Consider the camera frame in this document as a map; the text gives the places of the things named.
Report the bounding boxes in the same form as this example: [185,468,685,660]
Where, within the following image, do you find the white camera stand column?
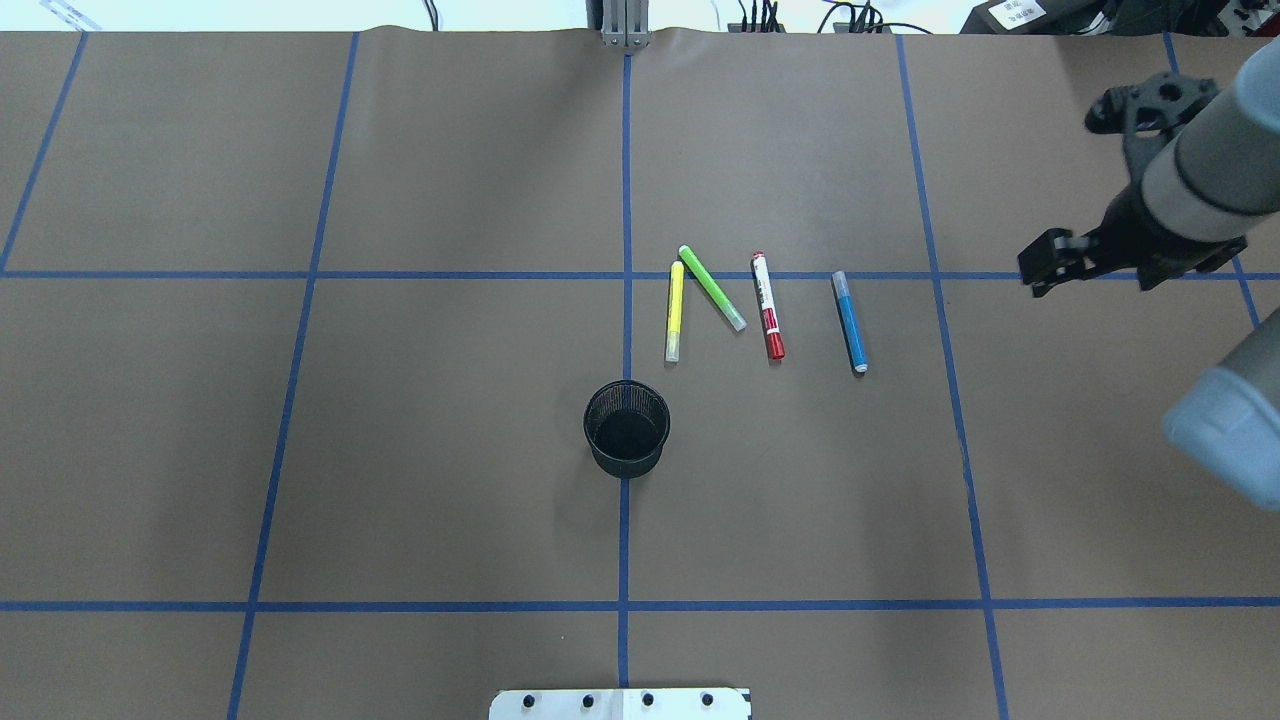
[488,687,753,719]

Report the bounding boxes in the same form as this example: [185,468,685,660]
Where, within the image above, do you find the green highlighter pen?
[678,245,748,332]

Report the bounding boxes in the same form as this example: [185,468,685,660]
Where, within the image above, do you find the blue marker pen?
[831,272,869,375]

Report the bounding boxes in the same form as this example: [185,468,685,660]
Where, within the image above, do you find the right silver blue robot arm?
[1018,41,1279,511]

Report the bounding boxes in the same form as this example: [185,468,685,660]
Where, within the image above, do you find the red marker pen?
[751,251,786,363]

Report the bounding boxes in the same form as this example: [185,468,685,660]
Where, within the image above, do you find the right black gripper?
[1018,184,1248,299]

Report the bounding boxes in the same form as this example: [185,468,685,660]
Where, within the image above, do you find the yellow highlighter pen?
[664,260,686,365]

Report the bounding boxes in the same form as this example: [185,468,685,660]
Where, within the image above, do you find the aluminium frame post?
[588,0,652,50]

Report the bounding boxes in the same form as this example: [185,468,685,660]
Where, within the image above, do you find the black mesh pen cup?
[582,380,671,480]

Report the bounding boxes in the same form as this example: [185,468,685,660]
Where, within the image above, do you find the black box white label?
[960,1,1106,36]

